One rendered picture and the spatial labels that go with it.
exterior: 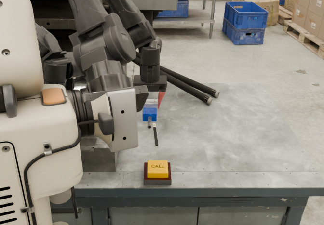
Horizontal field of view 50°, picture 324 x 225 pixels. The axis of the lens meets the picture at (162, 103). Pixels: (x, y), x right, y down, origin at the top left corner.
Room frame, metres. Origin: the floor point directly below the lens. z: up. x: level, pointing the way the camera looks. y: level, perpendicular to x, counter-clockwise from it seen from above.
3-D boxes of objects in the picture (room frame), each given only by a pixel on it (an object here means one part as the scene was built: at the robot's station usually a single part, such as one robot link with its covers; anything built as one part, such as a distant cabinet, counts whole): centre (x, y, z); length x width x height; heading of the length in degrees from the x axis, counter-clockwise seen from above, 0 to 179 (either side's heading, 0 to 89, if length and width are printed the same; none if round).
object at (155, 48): (0.96, 0.04, 1.12); 0.07 x 0.06 x 0.07; 177
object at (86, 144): (0.83, 0.22, 0.87); 0.05 x 0.05 x 0.04; 3
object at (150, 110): (0.91, 0.04, 0.93); 0.13 x 0.05 x 0.05; 2
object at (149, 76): (0.95, 0.04, 1.06); 0.10 x 0.07 x 0.07; 91
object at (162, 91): (0.95, 0.03, 0.99); 0.07 x 0.07 x 0.09; 1
